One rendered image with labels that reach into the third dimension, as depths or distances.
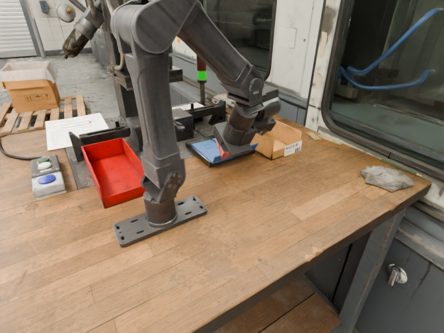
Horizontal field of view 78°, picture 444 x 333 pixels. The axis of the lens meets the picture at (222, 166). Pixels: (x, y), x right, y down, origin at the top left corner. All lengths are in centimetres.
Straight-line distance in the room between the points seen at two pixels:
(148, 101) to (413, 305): 107
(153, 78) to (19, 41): 966
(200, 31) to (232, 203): 38
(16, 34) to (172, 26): 966
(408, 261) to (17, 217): 113
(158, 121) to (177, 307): 31
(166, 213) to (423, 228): 78
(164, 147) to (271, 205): 30
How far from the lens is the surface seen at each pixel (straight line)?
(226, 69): 56
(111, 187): 77
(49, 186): 80
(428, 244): 105
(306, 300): 136
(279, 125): 97
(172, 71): 89
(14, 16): 1004
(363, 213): 72
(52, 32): 1009
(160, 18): 45
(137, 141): 92
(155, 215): 59
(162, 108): 49
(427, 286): 115
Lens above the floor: 131
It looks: 31 degrees down
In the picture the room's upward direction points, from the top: straight up
